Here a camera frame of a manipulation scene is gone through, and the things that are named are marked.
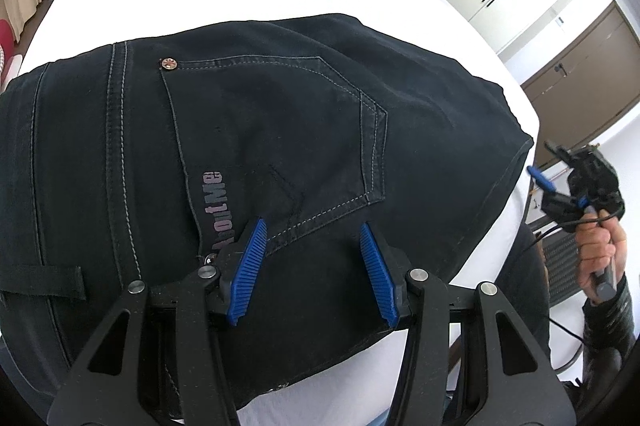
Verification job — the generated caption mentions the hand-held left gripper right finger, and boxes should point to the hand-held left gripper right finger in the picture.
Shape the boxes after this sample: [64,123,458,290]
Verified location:
[359,221,578,426]

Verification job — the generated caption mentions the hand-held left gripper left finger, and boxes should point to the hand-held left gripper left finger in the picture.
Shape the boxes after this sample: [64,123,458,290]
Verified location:
[47,217,268,426]

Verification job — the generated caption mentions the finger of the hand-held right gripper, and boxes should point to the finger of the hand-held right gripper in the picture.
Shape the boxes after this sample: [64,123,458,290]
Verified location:
[527,165,553,192]
[544,140,573,167]

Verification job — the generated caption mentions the black denim pants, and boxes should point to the black denim pants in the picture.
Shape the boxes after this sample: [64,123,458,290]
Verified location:
[0,12,535,412]

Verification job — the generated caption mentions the person's right forearm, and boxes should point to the person's right forearm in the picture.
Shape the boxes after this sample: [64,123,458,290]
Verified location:
[581,273,640,382]

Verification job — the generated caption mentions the person's right hand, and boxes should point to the person's right hand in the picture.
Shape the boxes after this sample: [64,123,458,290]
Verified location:
[575,205,629,304]

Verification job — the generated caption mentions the brown wooden door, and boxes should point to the brown wooden door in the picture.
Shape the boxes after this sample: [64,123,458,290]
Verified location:
[497,1,640,172]

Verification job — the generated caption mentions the grey slatted panel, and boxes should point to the grey slatted panel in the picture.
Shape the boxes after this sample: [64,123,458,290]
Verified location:
[541,233,590,304]

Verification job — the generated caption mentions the person's leg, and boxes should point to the person's leg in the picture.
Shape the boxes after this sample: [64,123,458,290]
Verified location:
[447,222,552,349]

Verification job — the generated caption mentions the black cable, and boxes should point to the black cable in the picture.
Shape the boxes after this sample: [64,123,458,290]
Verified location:
[530,211,618,372]

